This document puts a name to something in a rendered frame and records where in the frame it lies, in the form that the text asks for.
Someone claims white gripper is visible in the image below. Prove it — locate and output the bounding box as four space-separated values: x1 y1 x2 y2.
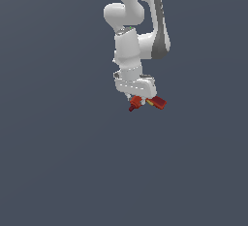
112 71 158 106

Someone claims red and yellow toy tool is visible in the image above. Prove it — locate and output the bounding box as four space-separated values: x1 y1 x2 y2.
128 95 168 113

